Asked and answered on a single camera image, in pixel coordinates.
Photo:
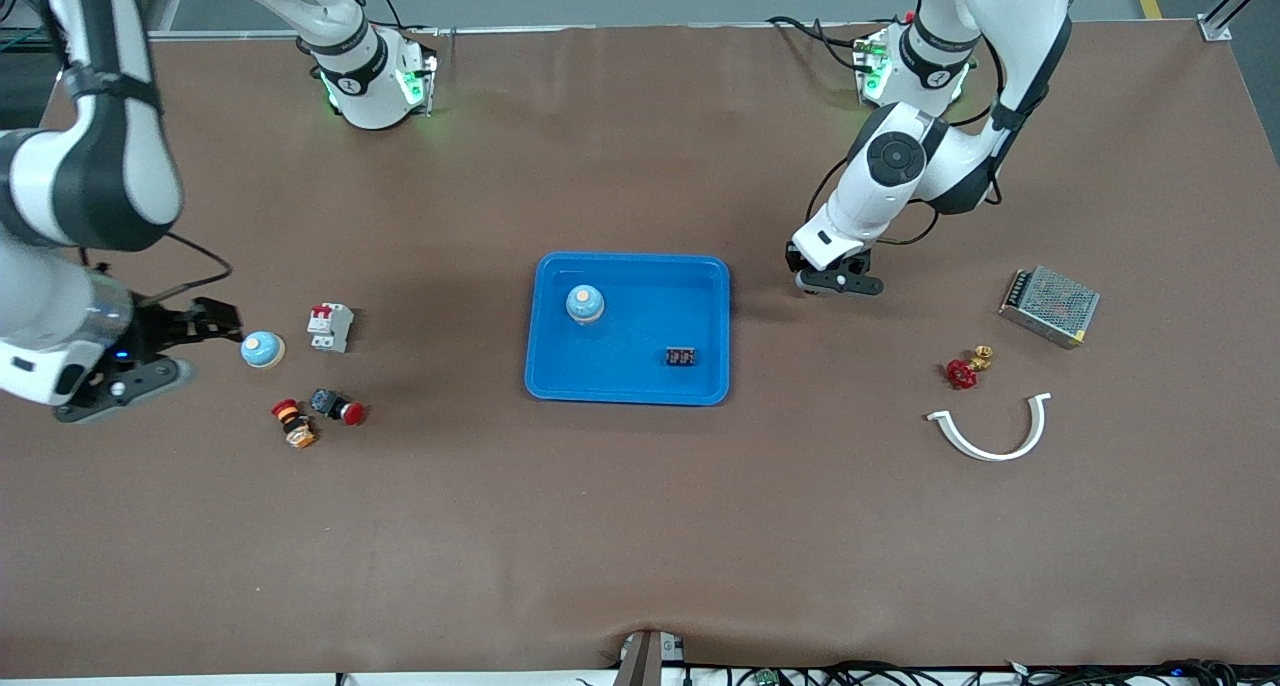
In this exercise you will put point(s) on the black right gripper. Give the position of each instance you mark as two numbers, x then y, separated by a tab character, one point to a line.
160	330

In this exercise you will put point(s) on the light blue bell white knob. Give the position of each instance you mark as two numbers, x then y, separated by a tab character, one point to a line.
262	350

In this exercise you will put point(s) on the light blue bell tan knob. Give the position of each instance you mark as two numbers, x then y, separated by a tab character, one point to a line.
585	306

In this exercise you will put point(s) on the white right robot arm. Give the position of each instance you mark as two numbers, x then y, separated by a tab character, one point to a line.
50	296

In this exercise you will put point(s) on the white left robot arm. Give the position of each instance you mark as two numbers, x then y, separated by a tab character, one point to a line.
850	216

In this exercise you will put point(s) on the white red circuit breaker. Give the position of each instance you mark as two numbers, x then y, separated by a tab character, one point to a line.
330	328

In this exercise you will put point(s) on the orange red push button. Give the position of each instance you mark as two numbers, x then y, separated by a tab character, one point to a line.
297	428

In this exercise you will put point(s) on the black red emergency stop button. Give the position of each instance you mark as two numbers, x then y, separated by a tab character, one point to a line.
325	402

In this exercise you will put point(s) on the blue plastic tray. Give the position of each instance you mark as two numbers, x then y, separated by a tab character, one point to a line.
640	366

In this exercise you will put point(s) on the perforated metal power supply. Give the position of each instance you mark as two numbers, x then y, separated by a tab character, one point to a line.
1050	306

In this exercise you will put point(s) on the white semicircular pipe clamp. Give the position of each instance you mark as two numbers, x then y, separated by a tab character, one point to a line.
995	456

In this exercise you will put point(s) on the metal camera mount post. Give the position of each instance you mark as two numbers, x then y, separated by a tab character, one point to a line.
648	666

